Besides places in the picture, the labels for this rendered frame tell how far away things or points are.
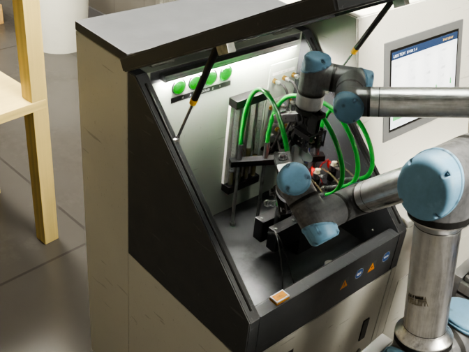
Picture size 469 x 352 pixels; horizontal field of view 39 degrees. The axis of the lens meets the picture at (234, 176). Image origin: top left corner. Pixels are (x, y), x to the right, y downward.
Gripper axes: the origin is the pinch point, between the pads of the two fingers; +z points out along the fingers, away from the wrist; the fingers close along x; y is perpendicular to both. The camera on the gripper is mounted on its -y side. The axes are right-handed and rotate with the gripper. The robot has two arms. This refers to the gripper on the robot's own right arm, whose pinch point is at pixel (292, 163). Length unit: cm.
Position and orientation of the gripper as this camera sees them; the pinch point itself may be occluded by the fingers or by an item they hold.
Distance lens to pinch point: 196.9
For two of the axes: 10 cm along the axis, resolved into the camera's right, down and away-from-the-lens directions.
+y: 6.5, 4.7, -5.9
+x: 7.5, -3.1, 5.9
